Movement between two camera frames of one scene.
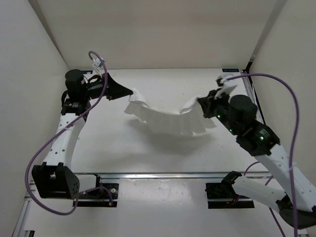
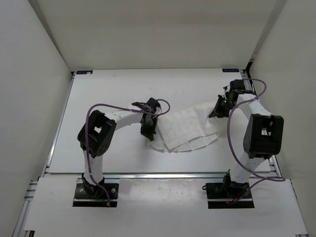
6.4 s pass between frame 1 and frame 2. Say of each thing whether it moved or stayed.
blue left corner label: stayed
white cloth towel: moved
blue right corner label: stayed
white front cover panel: stayed
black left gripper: moved
